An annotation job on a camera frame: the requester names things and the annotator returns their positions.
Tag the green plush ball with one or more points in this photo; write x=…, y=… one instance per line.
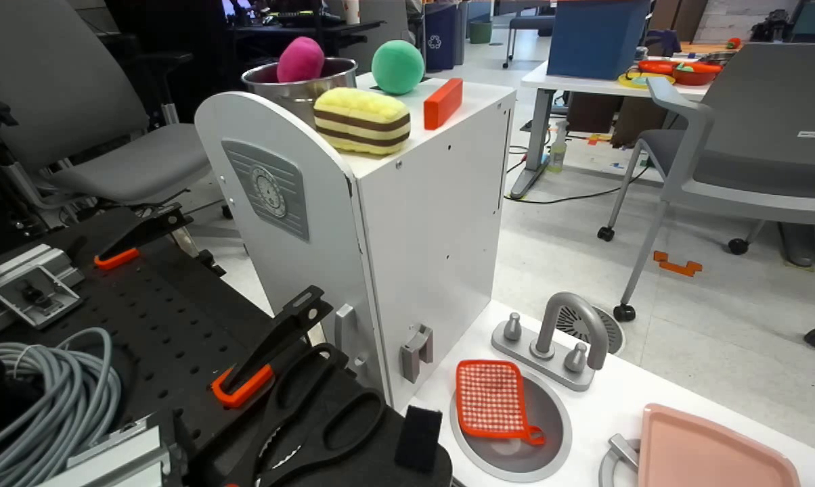
x=398, y=66

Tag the white office table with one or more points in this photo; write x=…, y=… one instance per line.
x=550, y=84

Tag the gray cabinet door latch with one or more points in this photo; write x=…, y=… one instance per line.
x=415, y=353

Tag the orange mesh pad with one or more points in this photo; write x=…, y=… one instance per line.
x=490, y=398

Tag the gray padded office chair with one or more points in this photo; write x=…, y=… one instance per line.
x=126, y=162

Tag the black scissors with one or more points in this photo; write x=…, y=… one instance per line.
x=346, y=433

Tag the blue storage bin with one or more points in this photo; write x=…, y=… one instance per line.
x=597, y=36

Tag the clear spray bottle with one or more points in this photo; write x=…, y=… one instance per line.
x=559, y=149

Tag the gray plastic rolling chair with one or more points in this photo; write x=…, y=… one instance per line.
x=766, y=153

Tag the white toy kitchen cabinet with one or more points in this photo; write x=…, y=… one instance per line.
x=422, y=225

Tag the pink plastic tray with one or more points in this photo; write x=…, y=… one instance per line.
x=705, y=456

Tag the orange rectangular block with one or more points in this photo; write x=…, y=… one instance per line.
x=443, y=101

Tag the pink plush toy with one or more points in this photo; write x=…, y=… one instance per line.
x=299, y=61

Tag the blue recycling bin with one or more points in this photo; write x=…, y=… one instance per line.
x=443, y=36

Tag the silver bracket plate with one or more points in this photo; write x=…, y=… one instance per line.
x=36, y=295

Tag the gray toy faucet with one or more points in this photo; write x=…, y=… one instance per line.
x=564, y=311

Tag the orange toy tray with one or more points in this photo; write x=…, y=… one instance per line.
x=679, y=69

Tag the aluminum extrusion rail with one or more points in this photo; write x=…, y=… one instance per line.
x=110, y=460
x=8, y=275

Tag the silver metal pot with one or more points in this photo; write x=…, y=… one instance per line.
x=284, y=89

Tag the black perforated breadboard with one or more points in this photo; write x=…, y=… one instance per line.
x=153, y=333

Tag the white toy kitchen counter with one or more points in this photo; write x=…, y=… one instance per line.
x=624, y=396

